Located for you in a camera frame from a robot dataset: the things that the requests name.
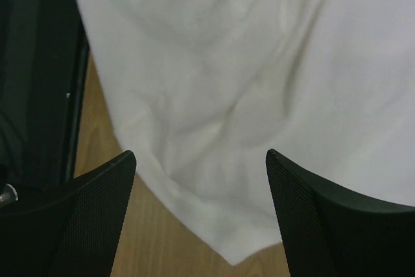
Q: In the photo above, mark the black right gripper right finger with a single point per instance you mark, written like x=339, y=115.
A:
x=329, y=230

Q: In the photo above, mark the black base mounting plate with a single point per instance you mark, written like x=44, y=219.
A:
x=44, y=57

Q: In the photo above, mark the white t-shirt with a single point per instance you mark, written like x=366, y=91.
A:
x=200, y=90

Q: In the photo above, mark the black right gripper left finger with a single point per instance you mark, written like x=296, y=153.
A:
x=70, y=230

